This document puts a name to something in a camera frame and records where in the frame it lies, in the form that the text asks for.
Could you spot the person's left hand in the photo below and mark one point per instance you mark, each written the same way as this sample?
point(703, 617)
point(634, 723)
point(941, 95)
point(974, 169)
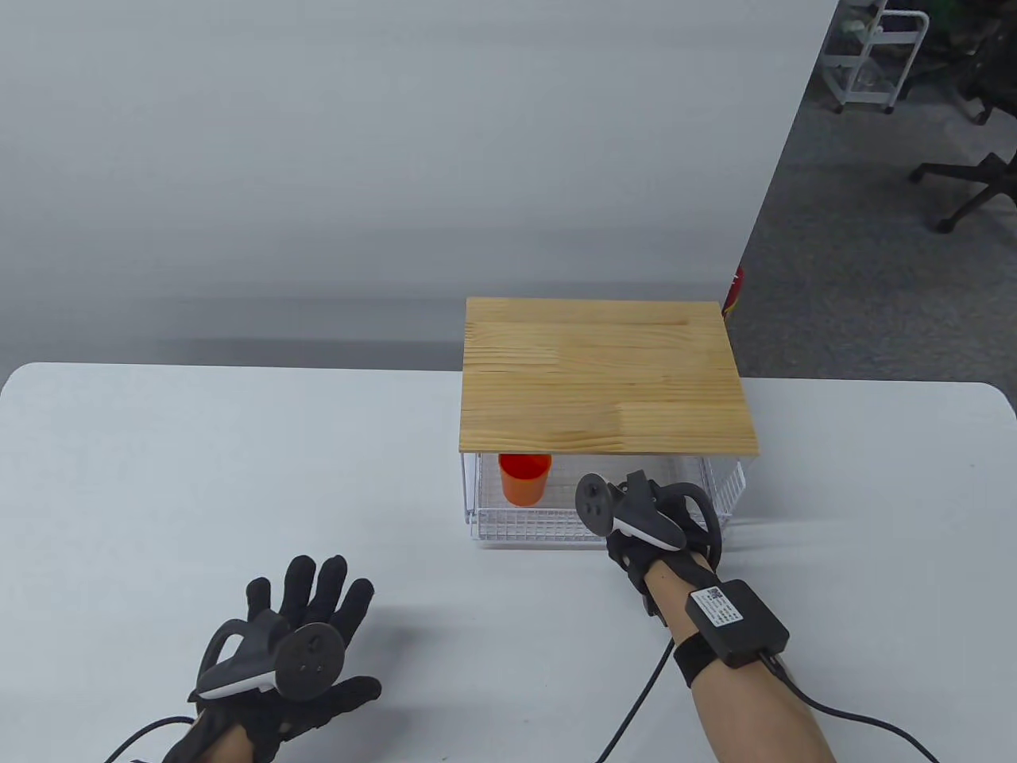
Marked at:
point(357, 690)

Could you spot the white mesh sliding drawer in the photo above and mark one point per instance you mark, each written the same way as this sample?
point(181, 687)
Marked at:
point(540, 534)

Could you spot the black wrist sensor box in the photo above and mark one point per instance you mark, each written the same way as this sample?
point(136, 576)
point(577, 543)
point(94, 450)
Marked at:
point(739, 624)

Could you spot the person's left forearm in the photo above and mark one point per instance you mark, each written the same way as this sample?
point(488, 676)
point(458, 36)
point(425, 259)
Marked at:
point(232, 747)

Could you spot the black hand controller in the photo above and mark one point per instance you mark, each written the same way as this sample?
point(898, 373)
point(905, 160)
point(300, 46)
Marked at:
point(594, 501)
point(311, 661)

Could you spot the orange plastic cup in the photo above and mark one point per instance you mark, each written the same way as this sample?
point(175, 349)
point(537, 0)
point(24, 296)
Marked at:
point(524, 485)

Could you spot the black left hand controller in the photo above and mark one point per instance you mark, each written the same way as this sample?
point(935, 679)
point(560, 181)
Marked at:
point(311, 661)

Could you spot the person's right forearm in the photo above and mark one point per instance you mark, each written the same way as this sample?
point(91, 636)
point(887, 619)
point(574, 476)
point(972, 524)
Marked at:
point(747, 715)

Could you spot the wooden top board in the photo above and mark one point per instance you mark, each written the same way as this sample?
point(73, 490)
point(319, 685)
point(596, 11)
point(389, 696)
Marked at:
point(596, 373)

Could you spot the black office chair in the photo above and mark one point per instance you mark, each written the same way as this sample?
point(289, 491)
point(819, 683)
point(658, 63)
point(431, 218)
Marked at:
point(993, 71)
point(989, 179)

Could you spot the white rolling cart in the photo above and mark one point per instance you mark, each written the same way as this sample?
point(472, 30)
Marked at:
point(866, 95)

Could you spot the red fire extinguisher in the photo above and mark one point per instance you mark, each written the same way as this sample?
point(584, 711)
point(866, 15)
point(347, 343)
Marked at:
point(735, 290)

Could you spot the black right hand controller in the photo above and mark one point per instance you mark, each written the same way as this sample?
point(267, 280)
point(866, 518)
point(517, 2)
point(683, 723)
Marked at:
point(594, 501)

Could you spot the person's right hand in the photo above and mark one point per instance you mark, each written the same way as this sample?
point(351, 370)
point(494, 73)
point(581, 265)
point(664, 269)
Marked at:
point(628, 560)

